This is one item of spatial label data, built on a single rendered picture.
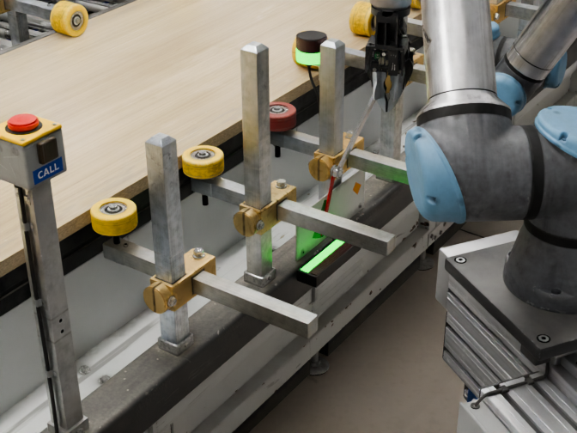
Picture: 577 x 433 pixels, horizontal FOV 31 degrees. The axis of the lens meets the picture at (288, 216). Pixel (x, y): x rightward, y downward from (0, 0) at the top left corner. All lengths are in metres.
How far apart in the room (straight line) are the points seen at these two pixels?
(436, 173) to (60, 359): 0.65
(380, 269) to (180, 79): 0.96
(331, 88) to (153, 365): 0.63
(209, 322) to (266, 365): 0.77
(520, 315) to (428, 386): 1.53
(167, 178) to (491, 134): 0.58
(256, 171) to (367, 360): 1.18
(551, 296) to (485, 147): 0.22
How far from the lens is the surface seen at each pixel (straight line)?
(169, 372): 1.75
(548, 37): 1.65
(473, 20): 1.29
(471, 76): 1.26
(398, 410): 2.75
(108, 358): 1.93
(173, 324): 1.75
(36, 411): 1.84
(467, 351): 1.52
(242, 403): 2.51
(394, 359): 2.91
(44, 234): 1.44
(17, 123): 1.37
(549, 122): 1.26
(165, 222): 1.64
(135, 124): 2.13
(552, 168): 1.24
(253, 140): 1.80
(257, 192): 1.84
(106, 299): 1.94
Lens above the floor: 1.79
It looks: 30 degrees down
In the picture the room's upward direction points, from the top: straight up
